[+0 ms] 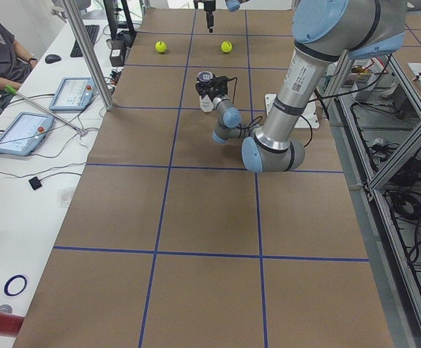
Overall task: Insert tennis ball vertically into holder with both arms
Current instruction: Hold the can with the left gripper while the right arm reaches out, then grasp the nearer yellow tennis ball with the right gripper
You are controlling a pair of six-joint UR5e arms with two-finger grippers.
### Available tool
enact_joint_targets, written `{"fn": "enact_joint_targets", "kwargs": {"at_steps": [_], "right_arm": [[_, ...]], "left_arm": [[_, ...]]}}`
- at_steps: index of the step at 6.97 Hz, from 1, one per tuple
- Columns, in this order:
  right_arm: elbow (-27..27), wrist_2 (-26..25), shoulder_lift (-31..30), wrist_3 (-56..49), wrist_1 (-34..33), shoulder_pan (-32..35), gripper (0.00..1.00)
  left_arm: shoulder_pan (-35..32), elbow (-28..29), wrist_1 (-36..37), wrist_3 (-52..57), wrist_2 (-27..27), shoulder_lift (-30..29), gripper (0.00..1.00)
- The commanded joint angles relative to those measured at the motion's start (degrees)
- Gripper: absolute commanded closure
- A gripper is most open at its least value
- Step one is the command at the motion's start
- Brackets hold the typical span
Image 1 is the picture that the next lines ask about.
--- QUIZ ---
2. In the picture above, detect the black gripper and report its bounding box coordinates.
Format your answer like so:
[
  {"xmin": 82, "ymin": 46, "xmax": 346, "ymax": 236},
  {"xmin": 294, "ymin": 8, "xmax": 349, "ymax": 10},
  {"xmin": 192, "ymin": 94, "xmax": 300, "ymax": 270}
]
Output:
[
  {"xmin": 202, "ymin": 0, "xmax": 215, "ymax": 33},
  {"xmin": 195, "ymin": 76, "xmax": 229, "ymax": 100}
]

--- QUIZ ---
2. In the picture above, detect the yellow tennis ball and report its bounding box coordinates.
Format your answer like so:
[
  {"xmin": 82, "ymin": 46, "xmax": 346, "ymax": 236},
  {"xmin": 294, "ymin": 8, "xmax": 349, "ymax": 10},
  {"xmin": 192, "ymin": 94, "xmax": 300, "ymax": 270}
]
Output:
[
  {"xmin": 155, "ymin": 41, "xmax": 167, "ymax": 54},
  {"xmin": 221, "ymin": 41, "xmax": 233, "ymax": 54}
]

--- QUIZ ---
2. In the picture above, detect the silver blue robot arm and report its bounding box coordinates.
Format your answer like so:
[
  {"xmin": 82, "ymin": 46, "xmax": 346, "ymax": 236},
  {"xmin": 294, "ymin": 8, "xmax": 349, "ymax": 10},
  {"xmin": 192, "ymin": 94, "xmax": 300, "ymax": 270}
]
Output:
[
  {"xmin": 194, "ymin": 0, "xmax": 246, "ymax": 33},
  {"xmin": 195, "ymin": 1, "xmax": 406, "ymax": 173}
]

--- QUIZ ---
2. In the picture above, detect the black box with label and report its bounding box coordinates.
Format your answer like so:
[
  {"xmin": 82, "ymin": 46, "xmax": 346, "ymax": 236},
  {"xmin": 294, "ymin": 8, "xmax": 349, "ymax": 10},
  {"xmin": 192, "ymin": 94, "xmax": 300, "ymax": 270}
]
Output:
[{"xmin": 110, "ymin": 40, "xmax": 126, "ymax": 67}]

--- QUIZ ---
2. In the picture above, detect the black computer monitor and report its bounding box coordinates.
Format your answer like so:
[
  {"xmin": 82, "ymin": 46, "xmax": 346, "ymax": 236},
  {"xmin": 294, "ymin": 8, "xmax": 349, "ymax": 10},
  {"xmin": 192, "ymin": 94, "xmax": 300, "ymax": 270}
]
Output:
[{"xmin": 103, "ymin": 0, "xmax": 136, "ymax": 45}]

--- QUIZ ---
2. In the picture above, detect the black keyboard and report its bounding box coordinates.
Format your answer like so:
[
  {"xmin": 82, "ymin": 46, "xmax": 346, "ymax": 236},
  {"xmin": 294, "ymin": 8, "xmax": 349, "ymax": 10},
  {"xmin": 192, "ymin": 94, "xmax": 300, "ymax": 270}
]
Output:
[{"xmin": 70, "ymin": 24, "xmax": 101, "ymax": 58}]

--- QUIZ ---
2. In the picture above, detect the far teach pendant tablet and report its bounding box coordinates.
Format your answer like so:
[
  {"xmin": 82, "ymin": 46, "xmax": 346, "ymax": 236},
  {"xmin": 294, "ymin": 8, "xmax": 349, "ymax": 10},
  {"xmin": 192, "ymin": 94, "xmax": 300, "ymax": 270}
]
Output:
[{"xmin": 49, "ymin": 77, "xmax": 96, "ymax": 112}]

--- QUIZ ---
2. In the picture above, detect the teach pendant tablet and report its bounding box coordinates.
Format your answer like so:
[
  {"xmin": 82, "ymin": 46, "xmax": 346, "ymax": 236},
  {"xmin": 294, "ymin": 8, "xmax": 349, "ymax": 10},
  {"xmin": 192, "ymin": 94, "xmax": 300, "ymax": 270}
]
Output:
[
  {"xmin": 49, "ymin": 77, "xmax": 96, "ymax": 112},
  {"xmin": 0, "ymin": 112, "xmax": 54, "ymax": 157}
]

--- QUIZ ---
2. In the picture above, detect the black computer mouse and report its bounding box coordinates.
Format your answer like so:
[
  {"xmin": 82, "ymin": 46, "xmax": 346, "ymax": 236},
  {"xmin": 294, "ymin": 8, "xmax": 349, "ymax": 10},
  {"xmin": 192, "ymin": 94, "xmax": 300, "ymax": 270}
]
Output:
[{"xmin": 45, "ymin": 54, "xmax": 62, "ymax": 64}]

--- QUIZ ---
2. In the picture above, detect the near teach pendant tablet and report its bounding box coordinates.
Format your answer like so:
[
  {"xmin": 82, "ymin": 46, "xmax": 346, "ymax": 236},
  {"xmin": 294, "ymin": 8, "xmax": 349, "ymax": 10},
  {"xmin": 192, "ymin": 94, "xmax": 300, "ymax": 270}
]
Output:
[{"xmin": 0, "ymin": 112, "xmax": 54, "ymax": 157}]

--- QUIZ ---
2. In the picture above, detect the small black square pad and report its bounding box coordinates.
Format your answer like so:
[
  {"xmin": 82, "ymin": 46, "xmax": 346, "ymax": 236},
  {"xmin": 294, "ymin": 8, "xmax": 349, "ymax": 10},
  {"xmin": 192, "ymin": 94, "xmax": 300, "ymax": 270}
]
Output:
[{"xmin": 28, "ymin": 176, "xmax": 42, "ymax": 191}]

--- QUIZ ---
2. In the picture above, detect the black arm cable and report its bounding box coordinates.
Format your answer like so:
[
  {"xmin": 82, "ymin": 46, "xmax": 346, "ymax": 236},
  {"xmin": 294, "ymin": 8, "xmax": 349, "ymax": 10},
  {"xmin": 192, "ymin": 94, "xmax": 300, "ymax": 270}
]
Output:
[{"xmin": 225, "ymin": 75, "xmax": 319, "ymax": 149}]

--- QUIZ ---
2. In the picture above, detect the aluminium frame post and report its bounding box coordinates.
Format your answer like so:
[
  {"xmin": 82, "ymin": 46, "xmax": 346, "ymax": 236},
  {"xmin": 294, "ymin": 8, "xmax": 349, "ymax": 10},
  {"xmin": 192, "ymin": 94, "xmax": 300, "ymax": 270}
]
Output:
[{"xmin": 62, "ymin": 0, "xmax": 113, "ymax": 111}]

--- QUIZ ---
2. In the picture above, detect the metal rod green handle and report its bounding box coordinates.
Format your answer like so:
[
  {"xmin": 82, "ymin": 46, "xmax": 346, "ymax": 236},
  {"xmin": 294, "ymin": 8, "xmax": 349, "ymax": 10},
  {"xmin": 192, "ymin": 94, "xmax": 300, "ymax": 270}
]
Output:
[{"xmin": 4, "ymin": 85, "xmax": 86, "ymax": 136}]

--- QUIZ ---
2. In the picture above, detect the blue tape ring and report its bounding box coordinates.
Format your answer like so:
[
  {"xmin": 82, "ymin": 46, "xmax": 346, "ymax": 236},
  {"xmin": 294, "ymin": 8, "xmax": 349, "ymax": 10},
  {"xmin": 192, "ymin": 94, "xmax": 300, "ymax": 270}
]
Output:
[{"xmin": 4, "ymin": 274, "xmax": 28, "ymax": 297}]

